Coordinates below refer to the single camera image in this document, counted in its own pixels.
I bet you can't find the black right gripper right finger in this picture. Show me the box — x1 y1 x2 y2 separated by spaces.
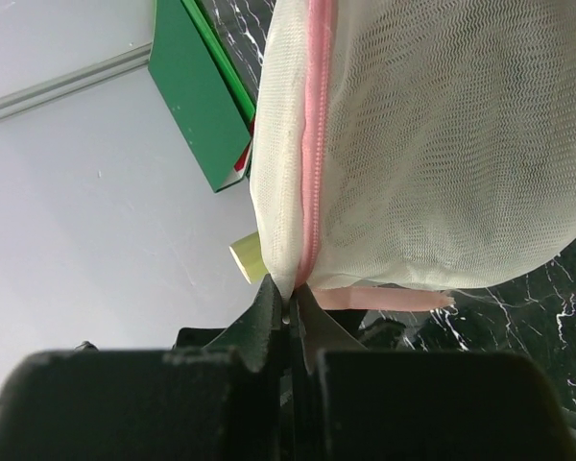
289 287 576 460

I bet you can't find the cream yellow mug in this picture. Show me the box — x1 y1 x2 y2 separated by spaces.
229 232 268 284

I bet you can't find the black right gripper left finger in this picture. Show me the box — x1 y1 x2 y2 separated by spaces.
0 279 282 460

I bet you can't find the green ring binder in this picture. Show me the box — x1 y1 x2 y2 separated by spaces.
149 1 252 192

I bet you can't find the white pink mesh laundry bag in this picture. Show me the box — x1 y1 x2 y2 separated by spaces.
250 1 576 311

